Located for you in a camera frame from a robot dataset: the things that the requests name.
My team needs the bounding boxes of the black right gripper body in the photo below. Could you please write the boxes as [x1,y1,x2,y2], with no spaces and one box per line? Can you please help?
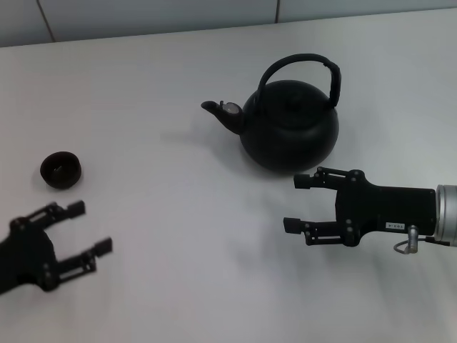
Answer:
[335,178,438,247]

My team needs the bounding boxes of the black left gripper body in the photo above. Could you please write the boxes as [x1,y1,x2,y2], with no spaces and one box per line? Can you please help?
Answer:
[0,217,60,296]

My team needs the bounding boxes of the dark brown teacup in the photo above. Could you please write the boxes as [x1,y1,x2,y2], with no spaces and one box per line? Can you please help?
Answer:
[39,151,83,189]

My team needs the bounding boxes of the black round teapot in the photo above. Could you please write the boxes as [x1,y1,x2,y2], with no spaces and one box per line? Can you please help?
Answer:
[200,53,343,175]

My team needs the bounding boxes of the grey gripper cable with plug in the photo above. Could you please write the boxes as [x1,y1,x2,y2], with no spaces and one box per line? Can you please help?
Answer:
[393,224,451,255]

